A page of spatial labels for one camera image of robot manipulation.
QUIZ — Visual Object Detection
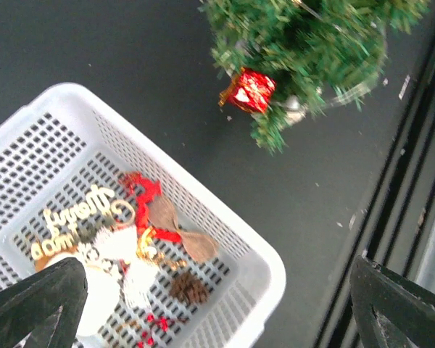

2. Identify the burlap bow ornament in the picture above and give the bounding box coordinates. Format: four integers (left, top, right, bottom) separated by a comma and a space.
149, 196, 219, 263

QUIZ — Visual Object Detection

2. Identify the gold merry christmas sign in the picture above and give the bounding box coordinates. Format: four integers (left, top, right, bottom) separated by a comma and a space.
30, 185, 136, 261

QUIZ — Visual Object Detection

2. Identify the brown pine cone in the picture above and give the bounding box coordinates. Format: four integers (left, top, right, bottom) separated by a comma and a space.
169, 271, 210, 305

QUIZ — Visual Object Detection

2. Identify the white perforated plastic basket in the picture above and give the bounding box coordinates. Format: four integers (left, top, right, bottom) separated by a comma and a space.
0, 83, 286, 347

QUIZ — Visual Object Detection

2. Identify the red gift box ornament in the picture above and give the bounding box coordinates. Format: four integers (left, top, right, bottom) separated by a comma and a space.
218, 67, 276, 114

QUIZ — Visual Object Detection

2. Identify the white bead light string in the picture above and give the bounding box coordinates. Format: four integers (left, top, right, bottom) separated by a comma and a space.
282, 21, 389, 126

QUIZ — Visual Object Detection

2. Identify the red berry sprig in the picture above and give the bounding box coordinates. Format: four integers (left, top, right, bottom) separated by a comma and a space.
136, 314, 175, 348

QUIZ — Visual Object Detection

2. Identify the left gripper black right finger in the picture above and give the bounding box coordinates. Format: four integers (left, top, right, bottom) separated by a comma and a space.
349, 255, 435, 347

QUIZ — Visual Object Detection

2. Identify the small green christmas tree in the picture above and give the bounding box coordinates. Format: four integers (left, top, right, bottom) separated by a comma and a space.
201, 1, 429, 152

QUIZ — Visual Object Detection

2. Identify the cream heart ornament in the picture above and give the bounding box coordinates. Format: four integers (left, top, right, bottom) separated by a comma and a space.
35, 252, 120, 337

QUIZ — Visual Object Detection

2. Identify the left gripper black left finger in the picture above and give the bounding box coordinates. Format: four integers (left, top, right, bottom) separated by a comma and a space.
0, 257, 88, 347

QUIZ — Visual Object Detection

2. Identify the red ribbon gold bell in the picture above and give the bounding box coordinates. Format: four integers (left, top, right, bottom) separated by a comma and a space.
136, 226, 181, 260

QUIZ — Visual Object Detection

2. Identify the white mesh bow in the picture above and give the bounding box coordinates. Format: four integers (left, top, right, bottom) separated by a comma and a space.
78, 225, 159, 310

